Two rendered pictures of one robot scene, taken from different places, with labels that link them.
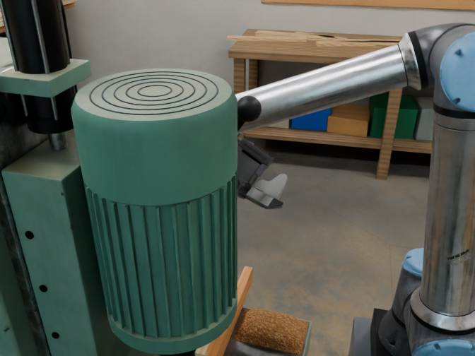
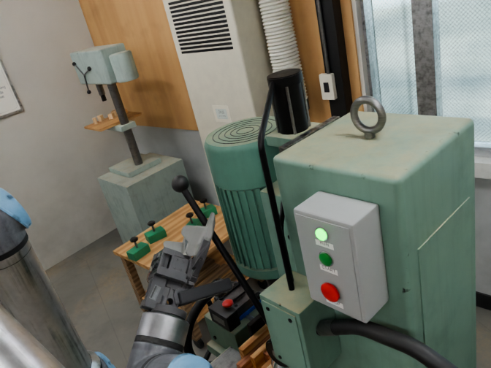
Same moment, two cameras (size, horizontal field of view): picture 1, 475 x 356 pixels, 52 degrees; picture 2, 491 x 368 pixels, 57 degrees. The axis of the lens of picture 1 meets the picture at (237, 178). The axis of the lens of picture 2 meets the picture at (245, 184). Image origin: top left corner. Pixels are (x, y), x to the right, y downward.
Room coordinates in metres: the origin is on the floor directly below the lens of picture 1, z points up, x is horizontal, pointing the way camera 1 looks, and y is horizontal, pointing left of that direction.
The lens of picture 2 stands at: (1.21, 0.58, 1.78)
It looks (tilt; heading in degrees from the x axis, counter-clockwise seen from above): 24 degrees down; 216
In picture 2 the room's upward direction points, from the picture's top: 14 degrees counter-clockwise
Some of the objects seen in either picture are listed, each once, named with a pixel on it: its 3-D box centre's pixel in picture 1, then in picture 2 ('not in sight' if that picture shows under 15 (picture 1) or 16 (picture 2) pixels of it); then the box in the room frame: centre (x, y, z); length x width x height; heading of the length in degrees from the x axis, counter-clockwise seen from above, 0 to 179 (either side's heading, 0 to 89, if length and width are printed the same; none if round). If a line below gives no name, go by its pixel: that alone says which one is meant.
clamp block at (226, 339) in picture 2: not in sight; (240, 322); (0.46, -0.10, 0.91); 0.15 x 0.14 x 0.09; 164
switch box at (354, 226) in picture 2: not in sight; (341, 255); (0.72, 0.36, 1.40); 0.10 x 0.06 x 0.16; 74
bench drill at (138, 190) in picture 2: not in sight; (137, 158); (-0.88, -1.83, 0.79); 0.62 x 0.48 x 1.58; 75
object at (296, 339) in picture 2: not in sight; (300, 325); (0.70, 0.25, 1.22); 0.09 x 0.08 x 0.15; 74
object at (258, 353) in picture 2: not in sight; (280, 342); (0.50, 0.05, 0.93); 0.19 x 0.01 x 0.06; 164
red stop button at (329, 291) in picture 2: not in sight; (329, 292); (0.76, 0.34, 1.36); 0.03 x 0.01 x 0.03; 74
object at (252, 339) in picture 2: not in sight; (269, 334); (0.49, 0.02, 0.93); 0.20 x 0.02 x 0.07; 164
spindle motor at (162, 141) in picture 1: (165, 212); (260, 198); (0.50, 0.09, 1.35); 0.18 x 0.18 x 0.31
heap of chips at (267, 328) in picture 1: (271, 324); not in sight; (0.73, -0.07, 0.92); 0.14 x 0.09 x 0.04; 74
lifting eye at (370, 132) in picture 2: not in sight; (367, 117); (0.58, 0.37, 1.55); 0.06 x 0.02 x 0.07; 74
